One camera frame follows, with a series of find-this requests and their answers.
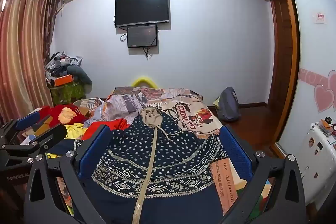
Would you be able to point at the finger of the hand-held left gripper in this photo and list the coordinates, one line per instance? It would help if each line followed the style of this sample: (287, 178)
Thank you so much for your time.
(50, 134)
(26, 119)

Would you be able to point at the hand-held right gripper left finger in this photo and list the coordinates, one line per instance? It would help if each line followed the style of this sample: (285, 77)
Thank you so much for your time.
(92, 153)

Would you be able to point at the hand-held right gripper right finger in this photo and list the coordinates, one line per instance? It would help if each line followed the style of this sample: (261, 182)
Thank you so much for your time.
(236, 153)

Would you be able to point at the navy patterned hooded jacket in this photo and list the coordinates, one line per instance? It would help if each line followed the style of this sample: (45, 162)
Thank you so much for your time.
(162, 145)

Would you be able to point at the red plush toy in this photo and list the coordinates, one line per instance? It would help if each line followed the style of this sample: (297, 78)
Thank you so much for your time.
(59, 113)

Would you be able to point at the yellow garment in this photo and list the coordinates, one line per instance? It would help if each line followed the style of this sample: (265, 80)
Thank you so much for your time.
(74, 130)

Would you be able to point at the red garment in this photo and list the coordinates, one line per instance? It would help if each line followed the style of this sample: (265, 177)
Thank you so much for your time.
(115, 127)

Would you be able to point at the grey backpack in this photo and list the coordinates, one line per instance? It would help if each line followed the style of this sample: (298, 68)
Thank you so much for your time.
(229, 104)

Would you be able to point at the orange box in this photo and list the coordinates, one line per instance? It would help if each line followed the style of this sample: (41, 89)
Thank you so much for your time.
(63, 80)

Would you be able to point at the yellow-green bag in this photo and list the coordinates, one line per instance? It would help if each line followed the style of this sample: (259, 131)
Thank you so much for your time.
(216, 103)

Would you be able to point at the bed with printed blanket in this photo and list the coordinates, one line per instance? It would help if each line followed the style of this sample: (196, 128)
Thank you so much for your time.
(189, 108)

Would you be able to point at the pile of bags and boxes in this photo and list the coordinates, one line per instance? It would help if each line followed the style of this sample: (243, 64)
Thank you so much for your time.
(59, 62)

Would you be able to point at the striped brown curtain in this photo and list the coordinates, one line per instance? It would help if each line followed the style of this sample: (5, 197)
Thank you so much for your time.
(23, 43)

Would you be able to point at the yellow cushion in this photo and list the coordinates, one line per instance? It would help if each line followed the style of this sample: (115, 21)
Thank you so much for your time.
(143, 80)

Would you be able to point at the small colourful trinkets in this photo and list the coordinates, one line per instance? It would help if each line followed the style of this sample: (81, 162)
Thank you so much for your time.
(325, 127)

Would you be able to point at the wooden door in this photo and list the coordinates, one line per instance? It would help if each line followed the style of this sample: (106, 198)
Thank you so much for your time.
(282, 69)

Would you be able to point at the pink heart sticker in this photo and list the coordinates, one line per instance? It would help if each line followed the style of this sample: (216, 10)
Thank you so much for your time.
(324, 96)

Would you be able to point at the white sliding wardrobe door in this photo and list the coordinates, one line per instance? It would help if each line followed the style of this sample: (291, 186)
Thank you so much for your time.
(309, 50)

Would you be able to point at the red paper sticker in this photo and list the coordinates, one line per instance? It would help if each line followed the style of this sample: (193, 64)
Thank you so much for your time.
(320, 17)

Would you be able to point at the small black wall monitor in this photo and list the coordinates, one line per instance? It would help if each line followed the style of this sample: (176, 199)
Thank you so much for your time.
(141, 36)

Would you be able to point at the black wall television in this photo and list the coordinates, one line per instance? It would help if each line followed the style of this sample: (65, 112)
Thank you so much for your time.
(141, 9)

